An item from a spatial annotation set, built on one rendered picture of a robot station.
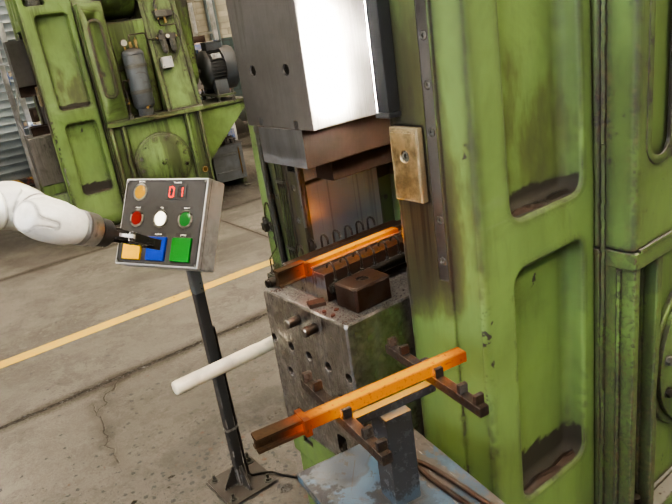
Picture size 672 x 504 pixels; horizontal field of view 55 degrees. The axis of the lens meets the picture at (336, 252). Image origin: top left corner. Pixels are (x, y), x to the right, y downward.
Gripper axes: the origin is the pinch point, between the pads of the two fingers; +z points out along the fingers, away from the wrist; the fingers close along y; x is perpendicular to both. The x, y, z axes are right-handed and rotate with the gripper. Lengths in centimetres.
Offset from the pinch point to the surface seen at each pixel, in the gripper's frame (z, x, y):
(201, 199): 13.2, 15.6, 5.2
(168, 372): 125, -52, -97
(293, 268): 5.5, -4.1, 45.2
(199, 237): 13.2, 4.0, 6.4
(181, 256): 12.5, -2.1, 1.1
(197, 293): 32.9, -12.2, -8.0
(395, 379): -19, -26, 86
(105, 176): 288, 95, -348
